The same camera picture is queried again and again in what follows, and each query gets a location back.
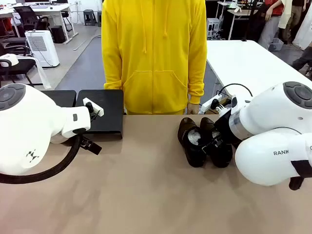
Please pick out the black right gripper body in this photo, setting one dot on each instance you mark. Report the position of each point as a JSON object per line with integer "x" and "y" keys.
{"x": 225, "y": 129}

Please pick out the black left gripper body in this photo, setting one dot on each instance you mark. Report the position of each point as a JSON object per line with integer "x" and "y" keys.
{"x": 84, "y": 140}

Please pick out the white paper shoe stuffing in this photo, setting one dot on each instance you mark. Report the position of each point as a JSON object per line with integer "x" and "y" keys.
{"x": 194, "y": 137}
{"x": 215, "y": 134}

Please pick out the black leather loafer shoe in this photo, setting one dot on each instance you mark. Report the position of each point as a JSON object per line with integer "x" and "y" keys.
{"x": 195, "y": 156}
{"x": 221, "y": 159}

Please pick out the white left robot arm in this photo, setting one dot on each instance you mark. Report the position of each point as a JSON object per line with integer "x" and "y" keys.
{"x": 29, "y": 126}

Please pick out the person's right forearm yellow sleeve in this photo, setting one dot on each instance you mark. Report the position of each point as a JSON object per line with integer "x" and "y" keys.
{"x": 112, "y": 73}

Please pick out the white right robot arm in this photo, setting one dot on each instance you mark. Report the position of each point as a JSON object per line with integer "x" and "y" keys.
{"x": 268, "y": 136}

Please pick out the black shoe stand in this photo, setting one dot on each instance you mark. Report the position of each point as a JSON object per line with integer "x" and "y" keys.
{"x": 109, "y": 117}
{"x": 63, "y": 97}

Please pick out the person's left hand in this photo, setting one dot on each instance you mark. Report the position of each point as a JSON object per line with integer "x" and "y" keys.
{"x": 193, "y": 109}

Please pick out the large white table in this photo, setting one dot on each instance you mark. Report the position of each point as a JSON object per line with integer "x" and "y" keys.
{"x": 243, "y": 63}

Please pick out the white hanging cloth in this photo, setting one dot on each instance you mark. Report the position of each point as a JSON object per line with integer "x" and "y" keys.
{"x": 44, "y": 75}

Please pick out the black visitor chair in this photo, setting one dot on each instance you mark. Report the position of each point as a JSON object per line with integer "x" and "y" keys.
{"x": 17, "y": 69}

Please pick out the clear plastic bin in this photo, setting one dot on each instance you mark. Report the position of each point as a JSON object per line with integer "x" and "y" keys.
{"x": 276, "y": 45}

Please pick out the person in yellow hoodie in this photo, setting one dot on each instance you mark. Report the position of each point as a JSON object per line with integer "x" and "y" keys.
{"x": 153, "y": 61}

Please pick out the white air purifier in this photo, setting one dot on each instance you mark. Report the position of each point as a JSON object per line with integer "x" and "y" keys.
{"x": 42, "y": 48}

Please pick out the person in dark trousers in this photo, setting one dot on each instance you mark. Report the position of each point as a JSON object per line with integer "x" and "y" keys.
{"x": 302, "y": 61}

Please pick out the white computer tower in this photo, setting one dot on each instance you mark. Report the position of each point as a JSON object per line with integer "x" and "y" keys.
{"x": 212, "y": 26}

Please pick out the black box under desk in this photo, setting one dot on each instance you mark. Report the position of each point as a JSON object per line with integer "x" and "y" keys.
{"x": 58, "y": 34}

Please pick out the white rounded object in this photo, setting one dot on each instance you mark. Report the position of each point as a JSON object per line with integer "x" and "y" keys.
{"x": 9, "y": 59}

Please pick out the person in red shirt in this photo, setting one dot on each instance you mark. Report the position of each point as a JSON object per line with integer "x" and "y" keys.
{"x": 270, "y": 26}

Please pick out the dark desk with white top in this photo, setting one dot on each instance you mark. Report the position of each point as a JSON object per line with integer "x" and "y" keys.
{"x": 241, "y": 12}

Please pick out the gray plastic stool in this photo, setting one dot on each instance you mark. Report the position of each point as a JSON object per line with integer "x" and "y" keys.
{"x": 89, "y": 14}
{"x": 100, "y": 18}

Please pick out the person with cream coat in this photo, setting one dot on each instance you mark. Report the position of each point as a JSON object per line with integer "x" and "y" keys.
{"x": 286, "y": 17}

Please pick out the white office desk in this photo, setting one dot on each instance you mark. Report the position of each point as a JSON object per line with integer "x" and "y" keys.
{"x": 56, "y": 8}

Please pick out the black office chair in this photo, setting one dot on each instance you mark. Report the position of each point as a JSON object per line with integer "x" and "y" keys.
{"x": 26, "y": 18}

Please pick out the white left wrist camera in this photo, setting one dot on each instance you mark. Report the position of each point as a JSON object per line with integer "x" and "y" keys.
{"x": 96, "y": 108}

